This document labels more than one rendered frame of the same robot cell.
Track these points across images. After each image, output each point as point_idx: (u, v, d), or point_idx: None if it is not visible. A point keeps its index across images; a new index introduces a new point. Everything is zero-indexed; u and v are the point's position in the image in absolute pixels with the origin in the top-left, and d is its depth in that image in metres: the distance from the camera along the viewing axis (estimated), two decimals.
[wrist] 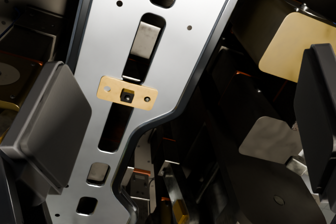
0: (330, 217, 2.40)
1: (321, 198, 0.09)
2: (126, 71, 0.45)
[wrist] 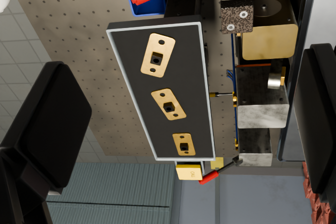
0: None
1: (321, 198, 0.09)
2: None
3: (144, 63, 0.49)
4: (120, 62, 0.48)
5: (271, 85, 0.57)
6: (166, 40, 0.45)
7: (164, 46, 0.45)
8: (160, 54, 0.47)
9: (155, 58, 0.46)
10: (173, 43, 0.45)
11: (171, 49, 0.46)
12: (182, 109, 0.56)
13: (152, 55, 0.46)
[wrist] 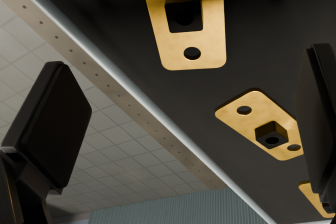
0: None
1: (321, 198, 0.09)
2: None
3: (161, 43, 0.17)
4: (103, 62, 0.18)
5: None
6: None
7: None
8: None
9: (177, 10, 0.14)
10: None
11: None
12: None
13: (166, 3, 0.14)
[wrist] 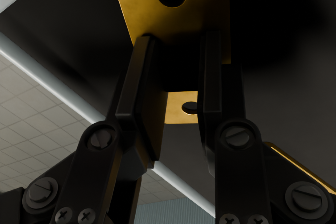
0: None
1: (210, 165, 0.11)
2: None
3: None
4: (87, 115, 0.15)
5: None
6: None
7: (192, 5, 0.10)
8: (192, 46, 0.12)
9: (174, 69, 0.12)
10: None
11: (226, 12, 0.10)
12: (326, 186, 0.19)
13: (160, 62, 0.11)
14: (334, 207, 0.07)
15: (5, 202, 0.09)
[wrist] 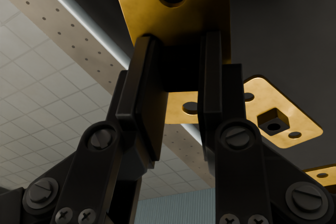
0: None
1: (210, 165, 0.11)
2: None
3: None
4: (111, 48, 0.19)
5: None
6: None
7: (192, 5, 0.10)
8: (192, 46, 0.12)
9: (174, 69, 0.12)
10: None
11: (226, 12, 0.10)
12: (309, 119, 0.22)
13: (160, 62, 0.11)
14: (334, 207, 0.07)
15: (5, 202, 0.09)
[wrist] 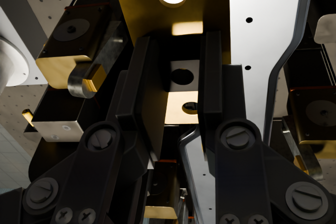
0: None
1: (210, 165, 0.11)
2: None
3: None
4: None
5: None
6: None
7: (192, 5, 0.10)
8: (192, 46, 0.12)
9: (174, 69, 0.12)
10: None
11: (226, 12, 0.10)
12: None
13: (160, 62, 0.11)
14: (334, 207, 0.07)
15: (5, 202, 0.09)
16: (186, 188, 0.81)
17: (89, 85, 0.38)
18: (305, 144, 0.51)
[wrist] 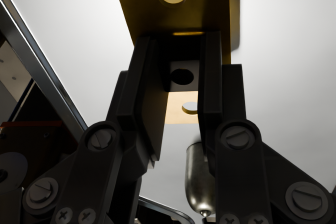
0: None
1: (210, 165, 0.11)
2: None
3: None
4: None
5: None
6: None
7: (192, 5, 0.10)
8: (192, 46, 0.12)
9: (174, 69, 0.12)
10: None
11: (226, 12, 0.10)
12: None
13: (160, 62, 0.11)
14: (334, 207, 0.07)
15: (5, 202, 0.09)
16: None
17: None
18: None
